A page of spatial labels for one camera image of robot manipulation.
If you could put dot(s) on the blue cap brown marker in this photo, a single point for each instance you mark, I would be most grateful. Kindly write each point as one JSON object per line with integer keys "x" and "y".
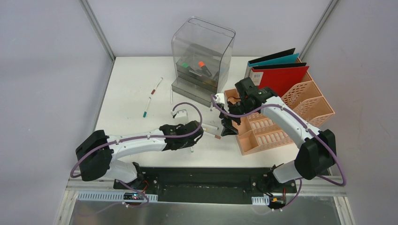
{"x": 212, "y": 135}

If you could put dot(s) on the clear drawer organizer box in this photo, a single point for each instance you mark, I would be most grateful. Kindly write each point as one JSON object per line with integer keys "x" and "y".
{"x": 201, "y": 40}

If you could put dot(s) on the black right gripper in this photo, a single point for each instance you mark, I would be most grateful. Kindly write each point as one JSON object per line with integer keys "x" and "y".
{"x": 228, "y": 129}

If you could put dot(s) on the left circuit board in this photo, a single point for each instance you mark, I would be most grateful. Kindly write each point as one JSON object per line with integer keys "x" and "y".
{"x": 133, "y": 196}

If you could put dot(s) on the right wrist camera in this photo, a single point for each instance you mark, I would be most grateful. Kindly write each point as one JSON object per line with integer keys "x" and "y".
{"x": 220, "y": 99}

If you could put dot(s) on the white acrylic marker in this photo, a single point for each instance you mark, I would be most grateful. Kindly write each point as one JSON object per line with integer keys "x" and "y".
{"x": 171, "y": 96}

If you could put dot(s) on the red notebook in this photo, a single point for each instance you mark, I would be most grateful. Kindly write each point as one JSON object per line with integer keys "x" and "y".
{"x": 279, "y": 77}

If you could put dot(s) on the dark green cap marker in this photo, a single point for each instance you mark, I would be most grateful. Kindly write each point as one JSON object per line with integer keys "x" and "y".
{"x": 206, "y": 126}

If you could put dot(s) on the teal cap marker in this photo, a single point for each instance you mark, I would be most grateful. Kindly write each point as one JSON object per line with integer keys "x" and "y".
{"x": 146, "y": 107}

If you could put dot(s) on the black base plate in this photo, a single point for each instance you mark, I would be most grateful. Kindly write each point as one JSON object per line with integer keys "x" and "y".
{"x": 218, "y": 185}

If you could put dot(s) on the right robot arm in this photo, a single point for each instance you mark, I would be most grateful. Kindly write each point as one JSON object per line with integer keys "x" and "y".
{"x": 317, "y": 148}

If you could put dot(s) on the peach plastic desk organizer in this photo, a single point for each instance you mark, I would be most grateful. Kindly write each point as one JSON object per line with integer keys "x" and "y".
{"x": 304, "y": 106}

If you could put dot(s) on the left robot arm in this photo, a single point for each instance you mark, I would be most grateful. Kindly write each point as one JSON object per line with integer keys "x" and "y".
{"x": 99, "y": 154}

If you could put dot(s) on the teal notebook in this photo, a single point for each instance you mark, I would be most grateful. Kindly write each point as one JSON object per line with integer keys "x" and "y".
{"x": 283, "y": 57}

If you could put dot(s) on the orange tip black highlighter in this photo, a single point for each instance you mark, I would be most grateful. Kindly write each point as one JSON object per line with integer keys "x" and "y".
{"x": 204, "y": 69}

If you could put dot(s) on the brown cap acrylic marker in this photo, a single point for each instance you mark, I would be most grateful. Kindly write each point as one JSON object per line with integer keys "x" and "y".
{"x": 156, "y": 86}

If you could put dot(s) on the green tip black highlighter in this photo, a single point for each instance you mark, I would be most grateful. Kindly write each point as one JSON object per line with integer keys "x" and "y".
{"x": 191, "y": 70}

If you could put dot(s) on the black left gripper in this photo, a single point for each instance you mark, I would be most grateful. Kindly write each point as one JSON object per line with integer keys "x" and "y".
{"x": 196, "y": 132}

